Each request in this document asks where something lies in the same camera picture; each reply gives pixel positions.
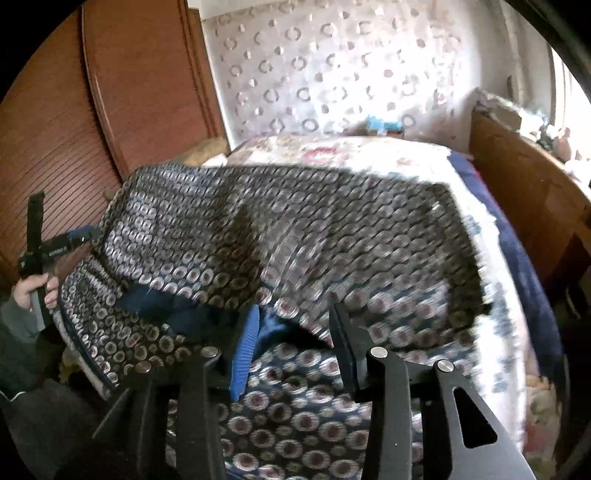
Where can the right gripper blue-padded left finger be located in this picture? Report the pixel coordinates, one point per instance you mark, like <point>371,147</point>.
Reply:
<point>241,350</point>

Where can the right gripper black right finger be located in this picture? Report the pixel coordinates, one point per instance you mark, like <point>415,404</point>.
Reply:
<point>351,345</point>

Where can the grey left sleeve forearm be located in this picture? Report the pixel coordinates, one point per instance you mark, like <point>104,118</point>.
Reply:
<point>30,354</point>

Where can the person's left hand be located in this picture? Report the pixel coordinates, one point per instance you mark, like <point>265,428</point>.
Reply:
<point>24,288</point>

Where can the floral bed quilt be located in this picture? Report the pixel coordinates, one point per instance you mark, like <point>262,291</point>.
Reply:
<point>512,350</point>

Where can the olive brown pillow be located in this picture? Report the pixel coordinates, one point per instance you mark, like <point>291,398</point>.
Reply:
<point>201,152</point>

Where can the brown wooden wardrobe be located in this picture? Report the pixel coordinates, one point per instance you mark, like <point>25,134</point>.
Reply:
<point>116,86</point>

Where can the teal item behind bed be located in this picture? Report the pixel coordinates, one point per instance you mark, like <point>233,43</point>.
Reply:
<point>376,126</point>

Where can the sheer circle-patterned curtain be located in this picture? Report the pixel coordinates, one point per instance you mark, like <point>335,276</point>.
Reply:
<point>332,67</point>

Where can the clutter on headboard shelf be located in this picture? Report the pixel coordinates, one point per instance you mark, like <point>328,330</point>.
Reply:
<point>570,145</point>

